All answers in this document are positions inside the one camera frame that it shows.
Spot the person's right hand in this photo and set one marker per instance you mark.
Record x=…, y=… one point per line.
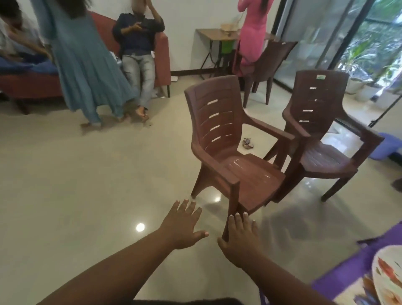
x=241, y=242

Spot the person's left hand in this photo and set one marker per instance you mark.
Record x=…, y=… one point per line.
x=182, y=229

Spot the beige printed paper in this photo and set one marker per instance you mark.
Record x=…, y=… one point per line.
x=248, y=143

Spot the floral placemat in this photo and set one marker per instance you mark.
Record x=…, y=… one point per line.
x=355, y=289

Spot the white floral plate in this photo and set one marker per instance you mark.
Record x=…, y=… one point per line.
x=389, y=276

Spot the person's left forearm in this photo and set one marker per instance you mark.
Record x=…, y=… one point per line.
x=110, y=276

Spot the person's right forearm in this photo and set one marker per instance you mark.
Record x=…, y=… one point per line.
x=289, y=286

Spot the person's dark clothing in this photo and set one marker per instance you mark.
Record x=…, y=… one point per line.
x=188, y=301

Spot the purple cloth table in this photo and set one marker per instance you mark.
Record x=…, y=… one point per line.
x=345, y=264

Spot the blue waste bin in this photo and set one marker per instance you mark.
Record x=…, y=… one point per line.
x=386, y=146

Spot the green plastic stool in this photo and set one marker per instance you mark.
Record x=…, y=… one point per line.
x=227, y=48

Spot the white outdoor plant pot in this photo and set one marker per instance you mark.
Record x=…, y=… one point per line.
x=355, y=85
x=366, y=93

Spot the wooden folding table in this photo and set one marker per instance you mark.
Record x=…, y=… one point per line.
x=213, y=33

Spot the woven basket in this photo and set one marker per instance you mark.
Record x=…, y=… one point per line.
x=229, y=28

